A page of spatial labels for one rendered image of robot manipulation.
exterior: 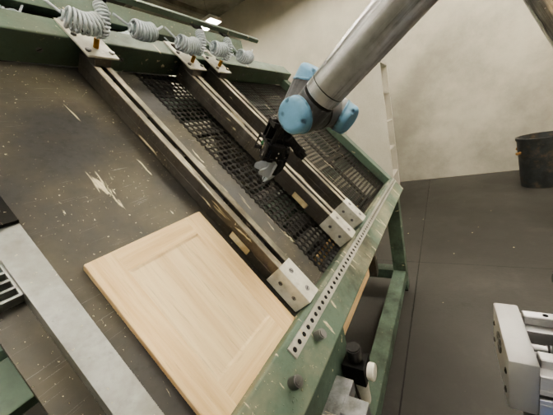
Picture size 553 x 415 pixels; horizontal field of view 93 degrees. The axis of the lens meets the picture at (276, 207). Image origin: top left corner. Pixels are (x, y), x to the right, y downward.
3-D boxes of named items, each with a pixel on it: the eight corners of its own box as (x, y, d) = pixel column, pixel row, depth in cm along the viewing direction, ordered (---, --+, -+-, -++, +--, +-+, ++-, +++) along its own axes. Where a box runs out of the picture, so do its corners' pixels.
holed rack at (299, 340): (295, 359, 60) (297, 359, 60) (286, 349, 61) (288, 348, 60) (395, 180, 192) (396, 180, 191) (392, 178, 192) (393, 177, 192)
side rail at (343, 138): (378, 189, 192) (389, 179, 186) (276, 91, 207) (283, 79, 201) (379, 186, 199) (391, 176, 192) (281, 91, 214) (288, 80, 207)
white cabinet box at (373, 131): (396, 203, 402) (379, 60, 351) (358, 206, 434) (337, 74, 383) (401, 193, 450) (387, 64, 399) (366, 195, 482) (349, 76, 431)
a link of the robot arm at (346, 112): (327, 140, 61) (294, 114, 64) (349, 133, 68) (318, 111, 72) (346, 109, 56) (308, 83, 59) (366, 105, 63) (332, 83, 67)
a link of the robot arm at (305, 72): (321, 74, 60) (295, 57, 63) (299, 117, 67) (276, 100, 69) (336, 78, 66) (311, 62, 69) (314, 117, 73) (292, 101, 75)
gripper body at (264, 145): (252, 148, 80) (267, 112, 73) (275, 151, 85) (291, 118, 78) (261, 163, 75) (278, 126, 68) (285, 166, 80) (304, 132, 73)
